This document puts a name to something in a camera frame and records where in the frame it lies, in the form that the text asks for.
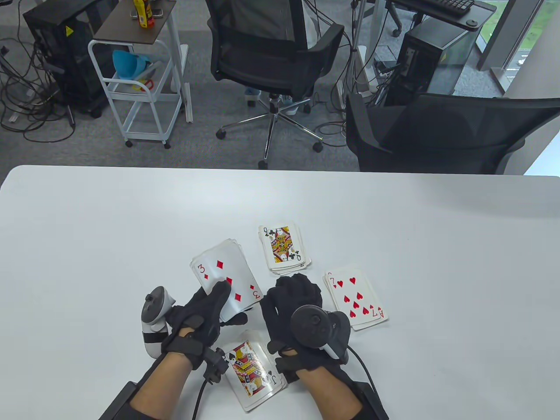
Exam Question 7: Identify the white metal stand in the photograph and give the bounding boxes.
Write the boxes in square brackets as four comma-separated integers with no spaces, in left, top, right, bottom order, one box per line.
[348,0,385,103]

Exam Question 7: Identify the black keyboard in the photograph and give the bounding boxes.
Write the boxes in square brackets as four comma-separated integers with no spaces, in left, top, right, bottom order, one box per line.
[409,0,475,17]

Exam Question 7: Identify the person's right forearm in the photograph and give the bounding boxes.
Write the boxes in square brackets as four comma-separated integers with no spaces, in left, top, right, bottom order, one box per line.
[297,367,364,420]

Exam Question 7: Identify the black computer tower glass panel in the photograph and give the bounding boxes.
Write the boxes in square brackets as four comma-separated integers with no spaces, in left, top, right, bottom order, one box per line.
[385,20,482,106]

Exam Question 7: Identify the deck of playing cards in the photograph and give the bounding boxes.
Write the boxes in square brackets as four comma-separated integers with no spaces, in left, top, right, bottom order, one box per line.
[190,238,263,324]

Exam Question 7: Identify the pile of spades cards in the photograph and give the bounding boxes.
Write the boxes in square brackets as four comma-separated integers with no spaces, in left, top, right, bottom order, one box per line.
[221,330,288,412]

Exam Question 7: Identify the person's left hand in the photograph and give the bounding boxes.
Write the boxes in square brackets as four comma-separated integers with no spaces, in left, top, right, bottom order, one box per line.
[161,280,254,372]

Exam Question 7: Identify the tangle of black floor cables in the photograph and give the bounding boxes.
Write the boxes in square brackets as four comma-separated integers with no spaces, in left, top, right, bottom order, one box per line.
[0,26,78,143]

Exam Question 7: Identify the black chair leg with castor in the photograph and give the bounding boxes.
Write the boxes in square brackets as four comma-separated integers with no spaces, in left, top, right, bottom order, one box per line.
[387,7,427,38]

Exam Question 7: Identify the black forearm sensor box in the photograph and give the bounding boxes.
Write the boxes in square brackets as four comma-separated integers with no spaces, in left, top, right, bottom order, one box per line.
[100,381,138,420]
[354,381,389,420]

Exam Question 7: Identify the blue plastic funnel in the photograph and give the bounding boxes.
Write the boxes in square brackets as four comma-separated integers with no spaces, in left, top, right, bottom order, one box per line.
[112,49,147,81]

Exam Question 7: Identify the black computer tower yellow sticker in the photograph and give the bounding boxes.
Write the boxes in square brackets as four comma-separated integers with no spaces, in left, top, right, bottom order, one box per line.
[23,0,119,118]

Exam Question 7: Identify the black mesh office chair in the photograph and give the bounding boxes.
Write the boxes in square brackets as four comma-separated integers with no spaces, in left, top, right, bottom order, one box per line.
[346,93,560,175]

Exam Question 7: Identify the pile of clubs cards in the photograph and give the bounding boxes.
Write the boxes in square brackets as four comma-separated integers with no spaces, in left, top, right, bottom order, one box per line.
[258,222,312,276]

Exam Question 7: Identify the white rolling cart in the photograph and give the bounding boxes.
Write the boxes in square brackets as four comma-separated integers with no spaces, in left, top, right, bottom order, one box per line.
[87,38,184,149]

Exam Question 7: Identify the black glove cable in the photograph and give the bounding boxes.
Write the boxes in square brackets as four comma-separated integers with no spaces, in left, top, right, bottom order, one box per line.
[348,347,377,385]
[192,381,210,420]

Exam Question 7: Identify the red diamonds playing card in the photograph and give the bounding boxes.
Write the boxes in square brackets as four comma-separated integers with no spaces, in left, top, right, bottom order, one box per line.
[195,244,263,323]

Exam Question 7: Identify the grey white handheld controller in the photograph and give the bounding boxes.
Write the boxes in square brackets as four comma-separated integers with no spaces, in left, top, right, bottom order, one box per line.
[141,287,177,359]
[290,305,351,364]

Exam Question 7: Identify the white side table brown top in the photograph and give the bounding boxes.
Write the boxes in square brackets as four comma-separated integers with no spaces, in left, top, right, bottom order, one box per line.
[94,0,193,124]

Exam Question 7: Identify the pile of hearts cards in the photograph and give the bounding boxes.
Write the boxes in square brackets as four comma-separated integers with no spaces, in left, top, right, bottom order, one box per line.
[324,264,389,331]

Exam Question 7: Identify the black chair with chrome base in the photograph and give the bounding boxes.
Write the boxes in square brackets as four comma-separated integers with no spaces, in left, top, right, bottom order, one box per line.
[204,0,345,170]

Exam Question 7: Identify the dark grey desk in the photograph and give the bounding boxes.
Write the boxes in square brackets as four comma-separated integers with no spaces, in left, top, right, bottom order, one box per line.
[385,0,497,29]

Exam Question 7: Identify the person's right hand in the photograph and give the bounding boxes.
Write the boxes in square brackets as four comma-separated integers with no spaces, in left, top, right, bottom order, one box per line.
[260,274,350,372]

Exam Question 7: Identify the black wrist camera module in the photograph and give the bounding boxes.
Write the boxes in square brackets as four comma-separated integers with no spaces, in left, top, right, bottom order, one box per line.
[202,348,230,385]
[275,354,300,385]

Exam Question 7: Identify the person's left forearm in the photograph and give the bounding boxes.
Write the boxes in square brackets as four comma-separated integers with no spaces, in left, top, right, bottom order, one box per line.
[129,353,193,420]

